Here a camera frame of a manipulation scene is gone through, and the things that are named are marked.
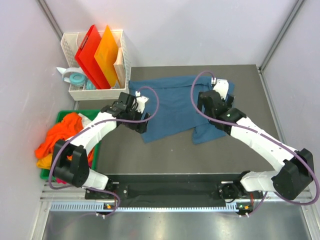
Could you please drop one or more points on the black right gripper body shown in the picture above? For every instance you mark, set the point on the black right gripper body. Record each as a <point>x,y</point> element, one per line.
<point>228,101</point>

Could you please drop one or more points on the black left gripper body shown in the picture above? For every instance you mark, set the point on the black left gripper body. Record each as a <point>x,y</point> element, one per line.
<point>133,114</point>

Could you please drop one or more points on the blue t-shirt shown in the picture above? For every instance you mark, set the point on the blue t-shirt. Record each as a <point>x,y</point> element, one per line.
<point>175,113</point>

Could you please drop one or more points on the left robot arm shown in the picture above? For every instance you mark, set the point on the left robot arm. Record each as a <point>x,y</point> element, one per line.
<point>70,157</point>

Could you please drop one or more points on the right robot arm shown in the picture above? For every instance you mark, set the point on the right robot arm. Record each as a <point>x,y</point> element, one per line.
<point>292,168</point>

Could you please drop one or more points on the wooden board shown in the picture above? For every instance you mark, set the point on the wooden board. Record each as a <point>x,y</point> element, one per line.
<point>119,67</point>

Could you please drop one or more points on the orange t-shirt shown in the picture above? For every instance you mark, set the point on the orange t-shirt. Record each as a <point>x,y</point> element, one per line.
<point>63,130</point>

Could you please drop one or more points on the teal tape roll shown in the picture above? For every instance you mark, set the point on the teal tape roll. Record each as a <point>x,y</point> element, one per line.
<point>77,79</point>

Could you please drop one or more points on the orange plastic board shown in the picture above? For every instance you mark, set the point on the orange plastic board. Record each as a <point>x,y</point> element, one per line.
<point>106,55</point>

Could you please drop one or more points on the red plastic board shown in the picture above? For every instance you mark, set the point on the red plastic board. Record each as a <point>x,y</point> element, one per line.
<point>85,57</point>

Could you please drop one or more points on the white slotted storage basket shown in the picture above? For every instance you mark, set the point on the white slotted storage basket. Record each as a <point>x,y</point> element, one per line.
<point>70,42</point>

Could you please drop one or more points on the yellow t-shirt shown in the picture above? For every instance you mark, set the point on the yellow t-shirt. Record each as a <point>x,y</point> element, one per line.
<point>45,162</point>

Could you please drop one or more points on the pink cloth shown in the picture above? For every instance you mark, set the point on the pink cloth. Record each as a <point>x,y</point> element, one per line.
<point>59,181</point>

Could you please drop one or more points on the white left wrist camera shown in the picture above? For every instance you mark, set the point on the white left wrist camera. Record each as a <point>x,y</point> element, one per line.
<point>141,102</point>

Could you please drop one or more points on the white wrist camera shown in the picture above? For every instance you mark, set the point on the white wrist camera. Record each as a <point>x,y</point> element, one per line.
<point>141,102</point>
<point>221,86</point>

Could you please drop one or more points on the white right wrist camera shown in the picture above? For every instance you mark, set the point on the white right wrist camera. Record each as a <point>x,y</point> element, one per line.
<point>221,86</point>

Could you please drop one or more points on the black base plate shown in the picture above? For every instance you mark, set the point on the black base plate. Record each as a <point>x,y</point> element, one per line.
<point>177,190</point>

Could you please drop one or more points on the aluminium frame rail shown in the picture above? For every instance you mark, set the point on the aluminium frame rail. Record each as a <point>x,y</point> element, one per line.
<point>66,194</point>

